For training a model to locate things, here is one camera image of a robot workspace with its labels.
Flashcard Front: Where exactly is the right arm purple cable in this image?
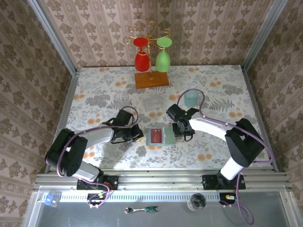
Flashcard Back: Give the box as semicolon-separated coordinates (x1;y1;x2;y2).
175;88;275;225

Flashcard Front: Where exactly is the red wine glass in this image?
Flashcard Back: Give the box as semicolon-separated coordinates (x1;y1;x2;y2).
133;37;150;72

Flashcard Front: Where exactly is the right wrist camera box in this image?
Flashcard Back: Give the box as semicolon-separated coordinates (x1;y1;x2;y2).
166;103;185;122

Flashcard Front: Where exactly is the aluminium table side rail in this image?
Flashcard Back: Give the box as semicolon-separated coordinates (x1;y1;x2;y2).
241;65;280;173
44;68;82;175

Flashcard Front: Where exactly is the black connector bracket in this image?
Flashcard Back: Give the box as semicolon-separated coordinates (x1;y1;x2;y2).
219;192;238;208
87;192;107;209

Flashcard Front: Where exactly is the green-handled ratchet wrench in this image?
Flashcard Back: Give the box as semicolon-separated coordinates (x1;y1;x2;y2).
124;206;160;214

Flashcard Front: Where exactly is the clear drinking glass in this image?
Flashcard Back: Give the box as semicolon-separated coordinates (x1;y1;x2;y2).
114;91;130;106

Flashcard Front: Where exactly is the aluminium front rail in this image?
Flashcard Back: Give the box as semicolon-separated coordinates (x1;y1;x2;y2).
33;168;293;192

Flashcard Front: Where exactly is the red credit card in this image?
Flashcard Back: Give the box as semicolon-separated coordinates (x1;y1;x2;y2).
150;129;163;144

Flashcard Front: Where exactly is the clear plastic tray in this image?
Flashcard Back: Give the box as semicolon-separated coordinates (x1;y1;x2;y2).
141;94;164;112

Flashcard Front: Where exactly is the green wine glass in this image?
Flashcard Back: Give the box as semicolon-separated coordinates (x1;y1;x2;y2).
155;37;173;72

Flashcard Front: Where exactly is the clear glass jar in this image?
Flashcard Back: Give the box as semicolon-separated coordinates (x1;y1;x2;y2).
187;192;206;211

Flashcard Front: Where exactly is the gold wire glass rack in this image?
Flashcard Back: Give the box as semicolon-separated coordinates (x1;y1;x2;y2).
123;20;170;90

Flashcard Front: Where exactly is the aluminium corner post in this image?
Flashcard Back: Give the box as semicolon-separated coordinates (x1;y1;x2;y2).
26;0;80;76
241;0;290;71

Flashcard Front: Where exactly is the grey metal shelf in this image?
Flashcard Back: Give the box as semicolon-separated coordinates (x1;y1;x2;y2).
22;185;296;227

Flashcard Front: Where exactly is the white slotted cable duct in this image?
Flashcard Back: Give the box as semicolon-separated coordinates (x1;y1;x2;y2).
42;191;237;203

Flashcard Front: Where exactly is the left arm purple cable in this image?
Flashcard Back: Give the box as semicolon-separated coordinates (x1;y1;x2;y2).
58;105;140;209

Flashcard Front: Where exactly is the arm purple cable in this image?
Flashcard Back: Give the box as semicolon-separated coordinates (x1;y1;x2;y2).
58;105;140;209
175;88;275;225

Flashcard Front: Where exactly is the blue translucent cup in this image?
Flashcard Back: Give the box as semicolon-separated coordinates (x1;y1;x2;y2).
184;88;199;108

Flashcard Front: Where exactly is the green card holder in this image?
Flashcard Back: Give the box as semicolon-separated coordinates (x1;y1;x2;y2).
145;127;178;146

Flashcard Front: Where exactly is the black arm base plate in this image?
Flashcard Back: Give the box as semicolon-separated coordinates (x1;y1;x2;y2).
77;175;119;191
202;174;246;191

